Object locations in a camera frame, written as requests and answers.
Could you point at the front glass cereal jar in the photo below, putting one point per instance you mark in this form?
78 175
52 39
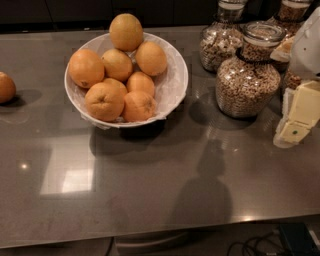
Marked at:
246 82

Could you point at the front left orange in bowl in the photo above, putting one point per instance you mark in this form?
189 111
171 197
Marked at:
104 101

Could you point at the back left glass cereal jar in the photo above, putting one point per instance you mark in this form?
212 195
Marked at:
220 40

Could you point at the top orange in bowl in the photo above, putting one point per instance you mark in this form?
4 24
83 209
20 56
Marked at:
126 32

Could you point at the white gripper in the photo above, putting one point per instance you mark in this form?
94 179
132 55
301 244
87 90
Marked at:
306 50

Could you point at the small hidden orange in bowl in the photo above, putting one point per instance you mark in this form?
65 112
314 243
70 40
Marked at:
115 83

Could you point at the front right orange in bowl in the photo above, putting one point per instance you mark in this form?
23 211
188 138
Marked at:
138 106

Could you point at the glass cereal jar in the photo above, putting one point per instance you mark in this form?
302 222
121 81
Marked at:
220 40
246 82
290 18

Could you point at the white bowl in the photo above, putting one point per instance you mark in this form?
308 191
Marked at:
175 85

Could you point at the centre orange in bowl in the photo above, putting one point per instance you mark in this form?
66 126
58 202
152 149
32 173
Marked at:
118 64

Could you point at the white paper bowl liner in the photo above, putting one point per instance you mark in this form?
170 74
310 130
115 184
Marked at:
171 85

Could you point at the orange on table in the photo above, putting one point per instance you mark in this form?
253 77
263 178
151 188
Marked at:
7 88

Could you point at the back right glass cereal jar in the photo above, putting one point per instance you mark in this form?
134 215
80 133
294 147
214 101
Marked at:
290 18

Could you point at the black power adapter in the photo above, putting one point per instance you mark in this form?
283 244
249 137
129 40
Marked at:
297 240

